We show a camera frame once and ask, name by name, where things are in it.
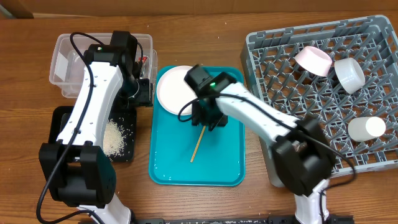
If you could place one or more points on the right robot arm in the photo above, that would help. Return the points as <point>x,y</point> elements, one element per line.
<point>299,151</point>

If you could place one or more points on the grey dish rack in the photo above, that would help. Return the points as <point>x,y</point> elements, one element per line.
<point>268,59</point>

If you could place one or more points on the pink bowl with rice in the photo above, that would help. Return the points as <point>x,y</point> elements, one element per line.
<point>314,61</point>

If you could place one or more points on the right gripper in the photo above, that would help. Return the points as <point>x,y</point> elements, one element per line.
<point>197,117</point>

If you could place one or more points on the red snack wrapper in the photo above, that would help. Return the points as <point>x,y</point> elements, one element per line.
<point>143,59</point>

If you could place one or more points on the teal serving tray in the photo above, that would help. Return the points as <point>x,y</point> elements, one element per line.
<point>220,158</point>

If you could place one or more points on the pile of rice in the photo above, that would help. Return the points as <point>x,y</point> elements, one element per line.
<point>114,137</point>

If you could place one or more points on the clear plastic bin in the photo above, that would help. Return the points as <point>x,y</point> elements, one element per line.
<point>67,69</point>

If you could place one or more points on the wooden chopstick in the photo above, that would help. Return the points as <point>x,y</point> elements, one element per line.
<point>198,143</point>

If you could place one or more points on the large pink plate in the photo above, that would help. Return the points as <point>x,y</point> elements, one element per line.
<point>172,91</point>

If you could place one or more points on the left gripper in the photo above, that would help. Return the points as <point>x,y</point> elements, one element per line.
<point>145,96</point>

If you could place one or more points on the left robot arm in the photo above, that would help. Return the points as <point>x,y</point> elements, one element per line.
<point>77,171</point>

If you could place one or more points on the grey bowl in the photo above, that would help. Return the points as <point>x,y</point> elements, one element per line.
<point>349,74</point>

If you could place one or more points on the small white cup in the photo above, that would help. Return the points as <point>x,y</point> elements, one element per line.
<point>366,128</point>

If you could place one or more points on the black tray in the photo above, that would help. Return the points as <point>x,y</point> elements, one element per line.
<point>126,119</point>

